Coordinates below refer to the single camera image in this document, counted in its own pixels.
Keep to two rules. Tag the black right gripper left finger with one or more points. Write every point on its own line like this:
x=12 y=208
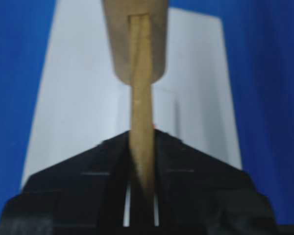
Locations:
x=83 y=195

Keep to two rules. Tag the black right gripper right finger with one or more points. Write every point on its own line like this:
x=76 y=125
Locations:
x=201 y=195

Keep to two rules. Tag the wooden mallet hammer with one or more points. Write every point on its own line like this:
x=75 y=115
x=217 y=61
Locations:
x=137 y=32

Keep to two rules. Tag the large white foam board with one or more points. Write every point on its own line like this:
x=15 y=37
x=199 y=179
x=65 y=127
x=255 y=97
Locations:
x=81 y=102

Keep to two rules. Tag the blue table cloth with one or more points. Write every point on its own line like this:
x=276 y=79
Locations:
x=259 y=42

